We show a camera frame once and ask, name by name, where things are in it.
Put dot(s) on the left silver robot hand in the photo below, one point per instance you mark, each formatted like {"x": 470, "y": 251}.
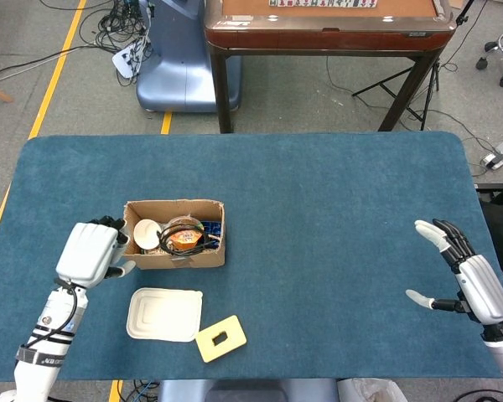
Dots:
{"x": 88, "y": 255}

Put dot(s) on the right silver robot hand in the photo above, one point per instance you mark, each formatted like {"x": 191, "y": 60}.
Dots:
{"x": 486, "y": 289}

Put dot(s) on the white plastic tray lid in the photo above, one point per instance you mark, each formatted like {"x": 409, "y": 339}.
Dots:
{"x": 163, "y": 314}

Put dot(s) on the brown cardboard box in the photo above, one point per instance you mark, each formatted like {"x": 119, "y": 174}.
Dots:
{"x": 184, "y": 261}

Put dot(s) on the yellow foam block with hole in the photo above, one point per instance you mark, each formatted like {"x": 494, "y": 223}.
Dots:
{"x": 234, "y": 335}

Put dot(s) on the white paper cup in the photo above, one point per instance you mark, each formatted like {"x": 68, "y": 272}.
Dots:
{"x": 144, "y": 232}

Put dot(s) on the white patterned snack packet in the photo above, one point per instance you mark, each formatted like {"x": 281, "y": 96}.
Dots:
{"x": 151, "y": 251}

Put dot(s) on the orange jelly cup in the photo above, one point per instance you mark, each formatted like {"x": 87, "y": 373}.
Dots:
{"x": 184, "y": 238}

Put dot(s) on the blue snack packet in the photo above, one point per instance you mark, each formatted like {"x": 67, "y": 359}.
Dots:
{"x": 213, "y": 228}

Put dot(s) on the white plastic bag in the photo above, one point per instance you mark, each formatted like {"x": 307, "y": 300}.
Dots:
{"x": 373, "y": 393}

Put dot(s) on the blue table cloth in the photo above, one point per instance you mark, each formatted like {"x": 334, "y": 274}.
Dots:
{"x": 297, "y": 209}

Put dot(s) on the blue-grey robot torso base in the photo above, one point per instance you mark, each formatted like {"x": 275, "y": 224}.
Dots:
{"x": 243, "y": 393}

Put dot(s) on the chrome wheeled stool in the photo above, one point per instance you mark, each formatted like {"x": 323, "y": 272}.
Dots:
{"x": 482, "y": 63}

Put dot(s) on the black tripod stand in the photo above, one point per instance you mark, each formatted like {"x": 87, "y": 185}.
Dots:
{"x": 381, "y": 83}

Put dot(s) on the brown mahjong table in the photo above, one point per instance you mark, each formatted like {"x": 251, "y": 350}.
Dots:
{"x": 318, "y": 37}

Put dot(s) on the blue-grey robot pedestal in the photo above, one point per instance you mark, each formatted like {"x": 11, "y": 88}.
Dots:
{"x": 172, "y": 75}

